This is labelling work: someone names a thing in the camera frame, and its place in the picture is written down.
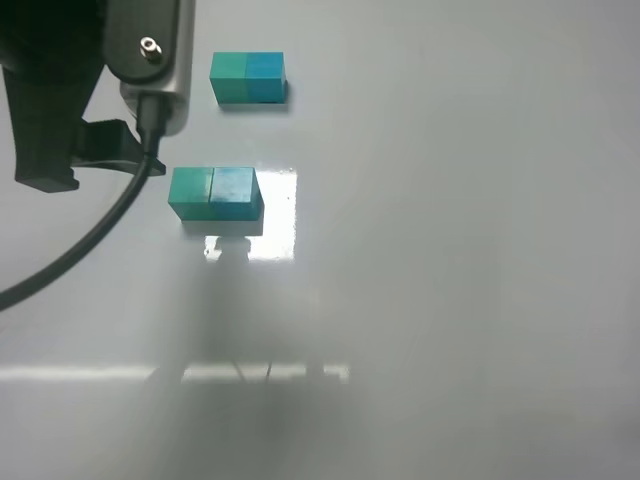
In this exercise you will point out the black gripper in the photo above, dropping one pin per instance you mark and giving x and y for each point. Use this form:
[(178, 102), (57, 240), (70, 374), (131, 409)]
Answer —
[(51, 59)]

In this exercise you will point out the blue building block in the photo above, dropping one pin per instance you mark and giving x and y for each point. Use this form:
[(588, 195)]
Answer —
[(235, 194)]

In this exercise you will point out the green building block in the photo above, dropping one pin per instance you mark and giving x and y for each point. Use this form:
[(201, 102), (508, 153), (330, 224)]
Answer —
[(189, 193)]

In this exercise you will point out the green template block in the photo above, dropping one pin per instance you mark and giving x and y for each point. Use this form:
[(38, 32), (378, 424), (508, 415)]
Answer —
[(228, 77)]

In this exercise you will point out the blue template block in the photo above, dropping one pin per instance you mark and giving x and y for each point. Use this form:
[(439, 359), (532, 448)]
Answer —
[(266, 78)]

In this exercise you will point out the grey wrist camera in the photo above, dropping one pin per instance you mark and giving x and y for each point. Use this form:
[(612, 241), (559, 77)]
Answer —
[(148, 46)]

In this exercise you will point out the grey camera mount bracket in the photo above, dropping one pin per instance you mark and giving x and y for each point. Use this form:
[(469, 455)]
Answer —
[(110, 145)]

